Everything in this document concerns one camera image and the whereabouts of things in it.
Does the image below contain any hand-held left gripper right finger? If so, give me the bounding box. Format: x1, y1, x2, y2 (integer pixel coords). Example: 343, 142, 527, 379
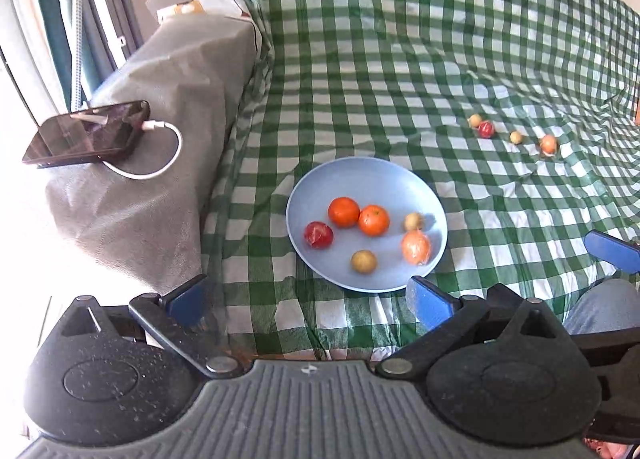
375, 275, 573, 380

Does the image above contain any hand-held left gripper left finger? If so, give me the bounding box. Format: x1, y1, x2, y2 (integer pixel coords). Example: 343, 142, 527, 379
52, 275, 246, 380

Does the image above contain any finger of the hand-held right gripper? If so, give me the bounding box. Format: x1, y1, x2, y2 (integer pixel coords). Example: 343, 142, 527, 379
583, 230, 640, 275

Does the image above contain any light blue plate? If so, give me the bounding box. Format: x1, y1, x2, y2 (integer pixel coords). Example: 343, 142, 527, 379
286, 156, 449, 293

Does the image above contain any person's leg in jeans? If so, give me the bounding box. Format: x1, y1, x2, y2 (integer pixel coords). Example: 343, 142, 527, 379
562, 279, 640, 336

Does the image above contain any black smartphone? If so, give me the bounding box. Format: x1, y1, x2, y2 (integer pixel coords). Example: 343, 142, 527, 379
21, 100, 152, 169

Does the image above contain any grey covered furniture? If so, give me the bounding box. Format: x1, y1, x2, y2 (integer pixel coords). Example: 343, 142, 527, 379
45, 14, 265, 301

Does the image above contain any green checkered cloth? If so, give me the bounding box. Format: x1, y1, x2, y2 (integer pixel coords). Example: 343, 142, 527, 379
200, 0, 640, 361

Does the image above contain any small yellow white box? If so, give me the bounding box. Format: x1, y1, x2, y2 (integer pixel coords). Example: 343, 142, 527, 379
157, 0, 206, 22

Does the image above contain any white charging cable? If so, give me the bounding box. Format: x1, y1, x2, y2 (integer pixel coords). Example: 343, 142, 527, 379
102, 120, 184, 181

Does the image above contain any white window frame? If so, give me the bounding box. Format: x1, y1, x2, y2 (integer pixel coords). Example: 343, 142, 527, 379
0, 0, 128, 110

